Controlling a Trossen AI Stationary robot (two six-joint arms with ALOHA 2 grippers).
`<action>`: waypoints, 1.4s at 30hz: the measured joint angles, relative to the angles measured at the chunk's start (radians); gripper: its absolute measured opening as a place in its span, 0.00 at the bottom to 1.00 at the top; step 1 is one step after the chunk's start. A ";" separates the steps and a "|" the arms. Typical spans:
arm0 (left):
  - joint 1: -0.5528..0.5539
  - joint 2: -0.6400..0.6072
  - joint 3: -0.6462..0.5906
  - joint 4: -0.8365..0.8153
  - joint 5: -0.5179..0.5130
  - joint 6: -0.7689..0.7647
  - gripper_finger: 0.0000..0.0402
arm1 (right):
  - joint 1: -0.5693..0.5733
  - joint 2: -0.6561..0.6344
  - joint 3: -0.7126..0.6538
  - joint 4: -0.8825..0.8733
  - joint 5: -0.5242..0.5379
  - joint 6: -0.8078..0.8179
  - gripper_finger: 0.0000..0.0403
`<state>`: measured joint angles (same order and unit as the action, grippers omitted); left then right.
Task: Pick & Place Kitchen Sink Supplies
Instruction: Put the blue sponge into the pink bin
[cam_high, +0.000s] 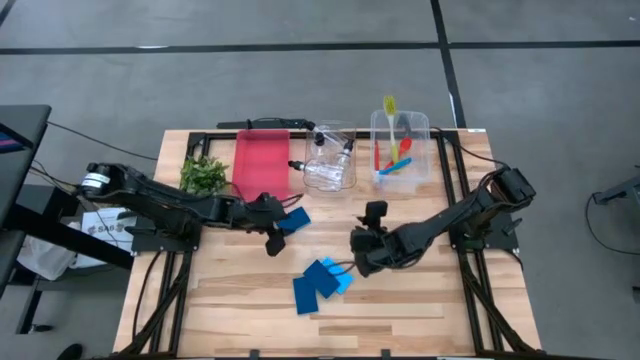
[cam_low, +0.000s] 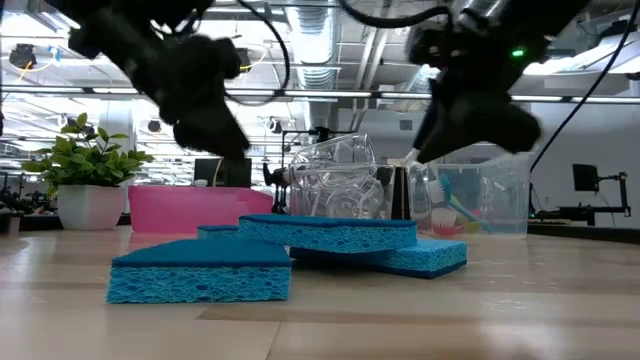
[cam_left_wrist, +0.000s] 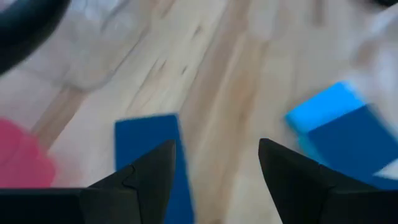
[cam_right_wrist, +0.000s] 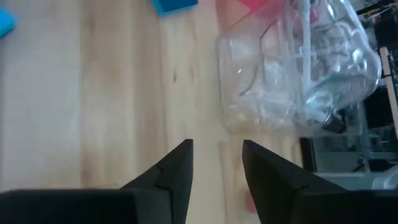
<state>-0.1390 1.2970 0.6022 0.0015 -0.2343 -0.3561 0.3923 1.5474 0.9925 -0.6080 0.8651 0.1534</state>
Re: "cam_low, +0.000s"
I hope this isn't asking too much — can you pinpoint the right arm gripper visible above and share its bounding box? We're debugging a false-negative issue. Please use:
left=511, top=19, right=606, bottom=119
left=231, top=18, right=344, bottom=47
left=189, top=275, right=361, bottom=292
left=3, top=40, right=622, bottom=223
left=409, top=24, right=551, bottom=163

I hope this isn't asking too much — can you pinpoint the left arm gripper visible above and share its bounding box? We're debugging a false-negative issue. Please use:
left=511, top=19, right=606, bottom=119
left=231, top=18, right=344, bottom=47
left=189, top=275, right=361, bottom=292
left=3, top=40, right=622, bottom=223
left=159, top=35, right=252, bottom=161

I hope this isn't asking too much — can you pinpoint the green dish brush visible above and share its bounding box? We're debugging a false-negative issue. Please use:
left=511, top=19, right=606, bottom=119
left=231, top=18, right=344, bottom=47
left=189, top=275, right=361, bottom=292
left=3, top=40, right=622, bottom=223
left=457, top=218, right=485, bottom=235

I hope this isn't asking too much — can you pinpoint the black computer monitor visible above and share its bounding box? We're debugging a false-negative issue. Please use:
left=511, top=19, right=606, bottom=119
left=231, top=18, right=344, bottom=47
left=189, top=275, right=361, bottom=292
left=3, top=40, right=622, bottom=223
left=193, top=158, right=253, bottom=189

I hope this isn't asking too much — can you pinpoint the red plastic bin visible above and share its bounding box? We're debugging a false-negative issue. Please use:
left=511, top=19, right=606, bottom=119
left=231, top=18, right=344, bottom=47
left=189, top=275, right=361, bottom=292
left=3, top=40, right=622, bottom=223
left=128, top=185, right=275, bottom=235

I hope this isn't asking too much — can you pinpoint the large clear plastic bin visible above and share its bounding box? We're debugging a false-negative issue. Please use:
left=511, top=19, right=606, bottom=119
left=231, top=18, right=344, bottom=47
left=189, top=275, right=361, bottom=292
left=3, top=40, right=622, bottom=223
left=405, top=149, right=534, bottom=239

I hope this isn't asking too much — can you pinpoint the blue scrub sponge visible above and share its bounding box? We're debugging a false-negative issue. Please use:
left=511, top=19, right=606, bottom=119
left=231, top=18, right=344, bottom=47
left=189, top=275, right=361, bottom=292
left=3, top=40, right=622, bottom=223
left=238, top=214, right=419, bottom=254
left=289, top=238, right=469, bottom=280
left=196, top=224, right=241, bottom=240
left=105, top=238, right=293, bottom=305

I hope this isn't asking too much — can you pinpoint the long ceiling light strip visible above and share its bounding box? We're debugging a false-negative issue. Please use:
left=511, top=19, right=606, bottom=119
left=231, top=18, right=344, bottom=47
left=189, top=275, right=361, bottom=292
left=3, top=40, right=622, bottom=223
left=0, top=85, right=640, bottom=105

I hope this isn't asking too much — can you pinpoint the green potted plant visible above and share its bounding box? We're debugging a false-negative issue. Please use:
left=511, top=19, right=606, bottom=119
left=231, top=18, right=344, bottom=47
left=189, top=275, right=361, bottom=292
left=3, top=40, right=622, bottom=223
left=19, top=112, right=156, bottom=231

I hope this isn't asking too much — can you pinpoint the small square black monitor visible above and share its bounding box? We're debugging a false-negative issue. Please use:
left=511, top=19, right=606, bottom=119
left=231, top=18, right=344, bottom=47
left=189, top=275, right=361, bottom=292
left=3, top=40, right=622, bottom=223
left=572, top=163, right=600, bottom=193

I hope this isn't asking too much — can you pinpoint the black stand rig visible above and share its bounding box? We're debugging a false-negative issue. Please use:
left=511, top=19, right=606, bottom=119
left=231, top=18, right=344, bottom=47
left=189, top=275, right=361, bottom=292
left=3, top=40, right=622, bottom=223
left=529, top=171, right=632, bottom=227

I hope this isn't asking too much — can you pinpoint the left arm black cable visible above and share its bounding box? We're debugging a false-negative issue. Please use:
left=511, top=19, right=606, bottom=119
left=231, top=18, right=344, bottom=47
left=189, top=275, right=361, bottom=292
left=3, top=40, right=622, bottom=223
left=219, top=0, right=292, bottom=107

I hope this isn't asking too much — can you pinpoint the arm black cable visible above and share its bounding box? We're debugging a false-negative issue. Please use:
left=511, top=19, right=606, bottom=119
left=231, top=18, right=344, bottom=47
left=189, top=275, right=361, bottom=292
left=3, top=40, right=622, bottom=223
left=528, top=0, right=640, bottom=174
left=219, top=0, right=292, bottom=107

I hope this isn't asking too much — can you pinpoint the silver spiral ventilation duct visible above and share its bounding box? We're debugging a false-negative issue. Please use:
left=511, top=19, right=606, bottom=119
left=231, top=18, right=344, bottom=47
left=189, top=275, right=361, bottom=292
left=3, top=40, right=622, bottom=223
left=285, top=0, right=342, bottom=132

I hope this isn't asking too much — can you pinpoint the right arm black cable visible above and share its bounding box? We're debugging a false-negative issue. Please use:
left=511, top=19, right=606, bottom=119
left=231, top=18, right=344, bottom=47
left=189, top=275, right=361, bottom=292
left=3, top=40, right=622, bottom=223
left=528, top=0, right=640, bottom=174

